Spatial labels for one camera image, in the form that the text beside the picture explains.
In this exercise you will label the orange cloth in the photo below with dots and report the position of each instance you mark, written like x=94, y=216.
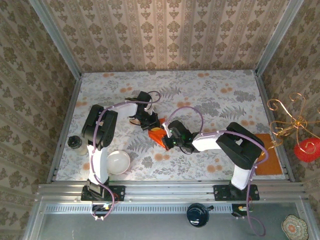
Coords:
x=156, y=136

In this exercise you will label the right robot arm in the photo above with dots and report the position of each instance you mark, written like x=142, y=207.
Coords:
x=240, y=147

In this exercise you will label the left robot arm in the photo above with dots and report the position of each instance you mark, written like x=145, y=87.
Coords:
x=100, y=127

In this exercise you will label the white bowl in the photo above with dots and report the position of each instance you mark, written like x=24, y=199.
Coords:
x=120, y=162

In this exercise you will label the jar with black lid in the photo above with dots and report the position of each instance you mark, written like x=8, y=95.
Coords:
x=76, y=145

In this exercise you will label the orange-brown rectangular mat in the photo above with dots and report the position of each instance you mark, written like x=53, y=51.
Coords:
x=272, y=162

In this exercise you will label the red apple ornament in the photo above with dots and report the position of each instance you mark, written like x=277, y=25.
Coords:
x=307, y=152

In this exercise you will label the patterned scalloped coaster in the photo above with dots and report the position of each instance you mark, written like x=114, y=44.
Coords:
x=293, y=227

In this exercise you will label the aluminium front rail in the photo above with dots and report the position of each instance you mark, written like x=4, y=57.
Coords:
x=162, y=190

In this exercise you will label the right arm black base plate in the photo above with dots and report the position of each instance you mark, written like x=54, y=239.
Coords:
x=221, y=193

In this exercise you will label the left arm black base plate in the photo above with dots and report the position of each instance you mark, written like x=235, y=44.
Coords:
x=117, y=193

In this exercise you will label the aluminium side rail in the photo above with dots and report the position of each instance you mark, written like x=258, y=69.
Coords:
x=266, y=100
x=71, y=105

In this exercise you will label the aluminium frame post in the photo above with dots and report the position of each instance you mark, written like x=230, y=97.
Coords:
x=277, y=37
x=56, y=37

